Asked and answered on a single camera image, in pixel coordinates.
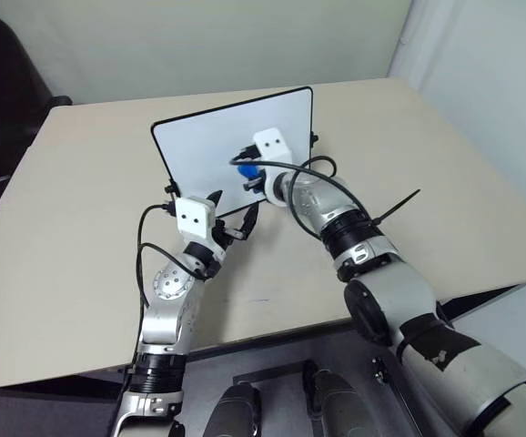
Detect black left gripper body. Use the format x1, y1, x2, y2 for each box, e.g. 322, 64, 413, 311
207, 217, 242, 266

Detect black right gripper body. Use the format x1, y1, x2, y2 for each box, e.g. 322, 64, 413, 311
242, 142, 268, 183

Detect blue whiteboard eraser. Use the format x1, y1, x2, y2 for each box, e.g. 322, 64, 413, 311
237, 163, 264, 181

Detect black-framed whiteboard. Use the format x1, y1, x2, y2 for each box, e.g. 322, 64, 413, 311
151, 86, 315, 219

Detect dark rounded robot foot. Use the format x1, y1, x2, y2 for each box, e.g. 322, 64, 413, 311
301, 359, 376, 437
202, 381, 264, 437

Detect black chair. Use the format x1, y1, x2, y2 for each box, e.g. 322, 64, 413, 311
0, 11, 74, 249

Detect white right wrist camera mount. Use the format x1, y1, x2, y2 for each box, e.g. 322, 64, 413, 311
252, 128, 294, 208

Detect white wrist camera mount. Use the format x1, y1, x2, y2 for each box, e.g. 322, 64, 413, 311
174, 196, 217, 249
252, 128, 294, 208

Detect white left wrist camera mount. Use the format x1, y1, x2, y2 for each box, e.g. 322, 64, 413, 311
174, 196, 217, 249

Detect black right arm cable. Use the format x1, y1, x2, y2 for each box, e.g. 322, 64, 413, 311
288, 155, 378, 240

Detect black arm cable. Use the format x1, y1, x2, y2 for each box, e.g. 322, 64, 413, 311
126, 203, 209, 379
288, 155, 378, 240

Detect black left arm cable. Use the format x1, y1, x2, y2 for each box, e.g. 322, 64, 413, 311
126, 203, 209, 379

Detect black cable tie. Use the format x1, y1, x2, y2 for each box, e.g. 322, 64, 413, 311
371, 188, 422, 228

